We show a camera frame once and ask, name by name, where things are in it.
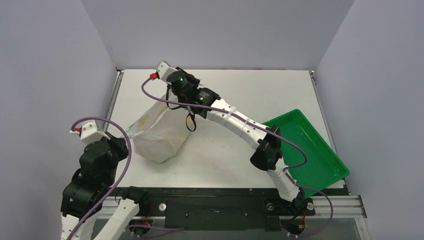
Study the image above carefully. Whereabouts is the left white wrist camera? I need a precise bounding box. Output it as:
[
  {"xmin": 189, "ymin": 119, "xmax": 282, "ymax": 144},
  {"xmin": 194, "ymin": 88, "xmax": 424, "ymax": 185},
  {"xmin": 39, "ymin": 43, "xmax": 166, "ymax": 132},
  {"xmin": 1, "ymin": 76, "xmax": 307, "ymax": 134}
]
[{"xmin": 69, "ymin": 120, "xmax": 111, "ymax": 145}]

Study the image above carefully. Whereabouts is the white plastic bag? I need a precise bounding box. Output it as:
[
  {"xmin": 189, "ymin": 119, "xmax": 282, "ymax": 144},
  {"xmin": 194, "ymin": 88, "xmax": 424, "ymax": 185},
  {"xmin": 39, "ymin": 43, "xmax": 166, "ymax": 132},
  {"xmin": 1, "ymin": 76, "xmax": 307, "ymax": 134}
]
[{"xmin": 125, "ymin": 101, "xmax": 190, "ymax": 164}]

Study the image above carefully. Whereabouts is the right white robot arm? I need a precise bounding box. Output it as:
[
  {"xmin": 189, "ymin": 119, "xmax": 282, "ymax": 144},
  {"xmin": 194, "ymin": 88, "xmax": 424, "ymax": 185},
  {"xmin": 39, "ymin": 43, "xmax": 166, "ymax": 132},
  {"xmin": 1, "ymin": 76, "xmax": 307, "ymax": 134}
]
[{"xmin": 156, "ymin": 63, "xmax": 304, "ymax": 214}]

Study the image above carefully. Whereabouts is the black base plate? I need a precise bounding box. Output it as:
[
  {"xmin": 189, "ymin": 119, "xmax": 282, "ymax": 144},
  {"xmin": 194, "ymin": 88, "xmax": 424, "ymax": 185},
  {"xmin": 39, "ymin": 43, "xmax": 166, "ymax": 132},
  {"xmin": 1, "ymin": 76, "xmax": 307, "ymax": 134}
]
[{"xmin": 130, "ymin": 187, "xmax": 316, "ymax": 232}]

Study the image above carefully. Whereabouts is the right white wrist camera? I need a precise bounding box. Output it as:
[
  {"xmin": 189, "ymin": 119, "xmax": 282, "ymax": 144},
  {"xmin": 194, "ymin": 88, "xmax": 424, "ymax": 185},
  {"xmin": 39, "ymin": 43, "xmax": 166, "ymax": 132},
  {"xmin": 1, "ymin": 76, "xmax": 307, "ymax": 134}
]
[{"xmin": 149, "ymin": 60, "xmax": 178, "ymax": 83}]

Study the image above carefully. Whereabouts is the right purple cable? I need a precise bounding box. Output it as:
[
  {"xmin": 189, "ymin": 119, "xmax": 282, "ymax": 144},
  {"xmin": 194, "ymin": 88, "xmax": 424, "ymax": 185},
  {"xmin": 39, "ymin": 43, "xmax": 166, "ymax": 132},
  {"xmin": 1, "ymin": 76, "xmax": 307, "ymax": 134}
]
[{"xmin": 141, "ymin": 77, "xmax": 334, "ymax": 239}]

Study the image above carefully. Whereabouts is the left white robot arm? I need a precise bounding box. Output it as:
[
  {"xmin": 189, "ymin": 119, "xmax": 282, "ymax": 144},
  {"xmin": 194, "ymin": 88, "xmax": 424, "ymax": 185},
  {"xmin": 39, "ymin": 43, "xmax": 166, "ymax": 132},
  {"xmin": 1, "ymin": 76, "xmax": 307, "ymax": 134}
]
[{"xmin": 60, "ymin": 134, "xmax": 151, "ymax": 240}]

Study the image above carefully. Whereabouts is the green plastic tray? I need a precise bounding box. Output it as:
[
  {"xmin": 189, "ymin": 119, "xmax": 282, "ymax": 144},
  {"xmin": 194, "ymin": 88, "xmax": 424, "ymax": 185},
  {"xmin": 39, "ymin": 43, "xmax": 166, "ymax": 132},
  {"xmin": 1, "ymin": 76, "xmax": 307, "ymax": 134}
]
[{"xmin": 264, "ymin": 109, "xmax": 350, "ymax": 191}]

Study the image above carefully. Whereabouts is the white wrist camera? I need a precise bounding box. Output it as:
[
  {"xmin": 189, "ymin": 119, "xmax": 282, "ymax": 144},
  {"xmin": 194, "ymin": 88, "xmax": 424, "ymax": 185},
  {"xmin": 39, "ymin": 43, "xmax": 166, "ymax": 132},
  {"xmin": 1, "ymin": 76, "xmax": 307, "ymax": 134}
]
[
  {"xmin": 149, "ymin": 60, "xmax": 178, "ymax": 83},
  {"xmin": 69, "ymin": 120, "xmax": 111, "ymax": 145}
]

